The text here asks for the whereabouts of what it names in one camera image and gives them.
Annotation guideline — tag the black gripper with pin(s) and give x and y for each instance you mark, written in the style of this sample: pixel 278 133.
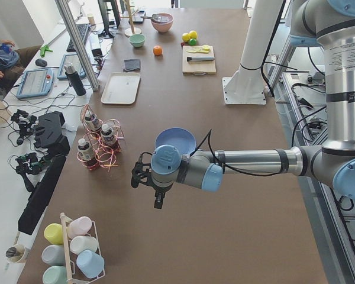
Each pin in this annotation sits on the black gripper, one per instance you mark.
pixel 158 190

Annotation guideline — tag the blue plate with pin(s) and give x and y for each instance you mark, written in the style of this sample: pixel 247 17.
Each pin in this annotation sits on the blue plate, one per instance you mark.
pixel 179 138

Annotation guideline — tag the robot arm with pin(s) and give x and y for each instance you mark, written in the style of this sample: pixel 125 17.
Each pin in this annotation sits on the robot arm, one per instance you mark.
pixel 331 25

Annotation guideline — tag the tea bottle middle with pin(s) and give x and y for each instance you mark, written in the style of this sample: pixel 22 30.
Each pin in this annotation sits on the tea bottle middle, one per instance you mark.
pixel 109 137

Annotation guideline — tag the tea bottle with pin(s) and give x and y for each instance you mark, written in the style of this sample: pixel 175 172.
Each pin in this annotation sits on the tea bottle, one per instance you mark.
pixel 109 137
pixel 92 122
pixel 86 154

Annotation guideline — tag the pink cup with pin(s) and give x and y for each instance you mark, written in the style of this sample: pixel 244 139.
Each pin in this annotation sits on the pink cup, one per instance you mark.
pixel 79 226

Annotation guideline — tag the tea bottle front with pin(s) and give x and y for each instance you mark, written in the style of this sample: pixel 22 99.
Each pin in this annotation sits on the tea bottle front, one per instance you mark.
pixel 86 154

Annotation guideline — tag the white cup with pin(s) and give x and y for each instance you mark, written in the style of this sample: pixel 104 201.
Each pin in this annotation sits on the white cup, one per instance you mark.
pixel 81 243

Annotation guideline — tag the blue cup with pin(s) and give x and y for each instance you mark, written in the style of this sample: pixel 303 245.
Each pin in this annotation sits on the blue cup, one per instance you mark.
pixel 90 263

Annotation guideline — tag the tea bottle back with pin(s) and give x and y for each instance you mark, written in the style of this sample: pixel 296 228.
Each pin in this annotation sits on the tea bottle back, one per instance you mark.
pixel 92 122

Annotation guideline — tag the yellow cup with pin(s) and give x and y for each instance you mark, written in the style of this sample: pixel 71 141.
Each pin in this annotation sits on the yellow cup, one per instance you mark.
pixel 53 234

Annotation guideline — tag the grey cup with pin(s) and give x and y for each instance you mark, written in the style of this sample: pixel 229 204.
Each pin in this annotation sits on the grey cup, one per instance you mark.
pixel 53 255

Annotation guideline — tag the cream rabbit tray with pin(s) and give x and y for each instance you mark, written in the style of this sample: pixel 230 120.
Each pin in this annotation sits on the cream rabbit tray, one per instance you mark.
pixel 121 88

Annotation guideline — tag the mint green cup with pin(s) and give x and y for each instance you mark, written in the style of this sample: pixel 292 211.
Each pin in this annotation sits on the mint green cup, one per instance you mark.
pixel 55 275

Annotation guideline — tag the grey folded cloth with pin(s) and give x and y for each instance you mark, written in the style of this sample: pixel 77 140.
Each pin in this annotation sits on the grey folded cloth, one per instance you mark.
pixel 132 65

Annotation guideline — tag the bamboo cutting board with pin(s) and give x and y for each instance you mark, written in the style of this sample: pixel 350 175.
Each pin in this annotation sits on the bamboo cutting board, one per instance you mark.
pixel 197 68

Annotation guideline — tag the steel muddler black tip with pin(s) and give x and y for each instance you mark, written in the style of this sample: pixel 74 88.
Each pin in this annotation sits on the steel muddler black tip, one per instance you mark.
pixel 200 59

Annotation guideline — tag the orange mandarin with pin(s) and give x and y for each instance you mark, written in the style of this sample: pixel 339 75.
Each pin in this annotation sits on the orange mandarin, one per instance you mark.
pixel 157 50

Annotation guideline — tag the black water bottle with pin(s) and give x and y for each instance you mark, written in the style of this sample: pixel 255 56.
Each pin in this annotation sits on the black water bottle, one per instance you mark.
pixel 74 79

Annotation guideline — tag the paper cup with items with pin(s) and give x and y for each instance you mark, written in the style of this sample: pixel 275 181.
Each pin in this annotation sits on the paper cup with items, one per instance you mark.
pixel 17 254

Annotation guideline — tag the yellow plastic knife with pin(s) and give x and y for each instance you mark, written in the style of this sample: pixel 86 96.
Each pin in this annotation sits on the yellow plastic knife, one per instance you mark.
pixel 203 52

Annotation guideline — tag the green bowl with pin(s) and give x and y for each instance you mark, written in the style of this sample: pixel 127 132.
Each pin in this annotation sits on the green bowl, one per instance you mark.
pixel 137 40

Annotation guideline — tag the green lime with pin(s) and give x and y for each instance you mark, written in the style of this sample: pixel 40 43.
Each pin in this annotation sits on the green lime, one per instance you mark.
pixel 192 42

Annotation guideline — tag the teach pendant right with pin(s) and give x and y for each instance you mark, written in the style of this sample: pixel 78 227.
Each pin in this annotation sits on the teach pendant right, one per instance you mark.
pixel 74 61

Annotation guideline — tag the teach pendant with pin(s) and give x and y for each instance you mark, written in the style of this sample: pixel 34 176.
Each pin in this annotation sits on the teach pendant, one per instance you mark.
pixel 34 83
pixel 74 61

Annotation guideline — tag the yellow lemon lower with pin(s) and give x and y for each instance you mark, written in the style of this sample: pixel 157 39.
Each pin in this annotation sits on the yellow lemon lower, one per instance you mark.
pixel 186 37

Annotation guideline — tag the yellow lemon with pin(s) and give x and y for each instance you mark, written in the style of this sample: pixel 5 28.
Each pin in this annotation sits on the yellow lemon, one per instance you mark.
pixel 186 37
pixel 192 35

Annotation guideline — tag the teach pendant left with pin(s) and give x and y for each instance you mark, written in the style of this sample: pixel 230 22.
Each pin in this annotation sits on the teach pendant left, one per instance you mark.
pixel 34 83

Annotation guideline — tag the yellow lemon upper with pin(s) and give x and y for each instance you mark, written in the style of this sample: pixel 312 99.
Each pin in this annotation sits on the yellow lemon upper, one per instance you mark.
pixel 192 35

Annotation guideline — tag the wooden stand with base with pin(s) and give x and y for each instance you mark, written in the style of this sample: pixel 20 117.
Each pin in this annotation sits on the wooden stand with base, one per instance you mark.
pixel 128 14

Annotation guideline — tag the pink bowl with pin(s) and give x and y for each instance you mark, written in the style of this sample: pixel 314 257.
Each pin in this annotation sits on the pink bowl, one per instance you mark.
pixel 162 22

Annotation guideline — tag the black computer mouse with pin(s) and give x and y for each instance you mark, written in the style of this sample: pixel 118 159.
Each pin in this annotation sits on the black computer mouse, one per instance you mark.
pixel 41 63

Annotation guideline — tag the seated person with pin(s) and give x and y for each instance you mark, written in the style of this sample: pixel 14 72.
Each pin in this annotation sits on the seated person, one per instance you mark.
pixel 14 61

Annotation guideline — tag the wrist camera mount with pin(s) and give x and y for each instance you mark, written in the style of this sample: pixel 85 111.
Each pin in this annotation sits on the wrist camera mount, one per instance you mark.
pixel 141 172

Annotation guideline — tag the copper wire bottle rack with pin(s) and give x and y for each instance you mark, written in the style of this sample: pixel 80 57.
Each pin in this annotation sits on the copper wire bottle rack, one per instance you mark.
pixel 106 156

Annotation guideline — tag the cup rack wooden handle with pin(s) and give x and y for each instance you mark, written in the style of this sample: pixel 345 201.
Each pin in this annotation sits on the cup rack wooden handle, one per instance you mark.
pixel 74 274

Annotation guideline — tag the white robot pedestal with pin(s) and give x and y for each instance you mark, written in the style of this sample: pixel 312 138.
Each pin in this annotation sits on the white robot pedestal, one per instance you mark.
pixel 246 86

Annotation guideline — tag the aluminium frame post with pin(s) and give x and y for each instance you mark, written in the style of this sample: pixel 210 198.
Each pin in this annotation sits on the aluminium frame post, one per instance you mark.
pixel 69 22

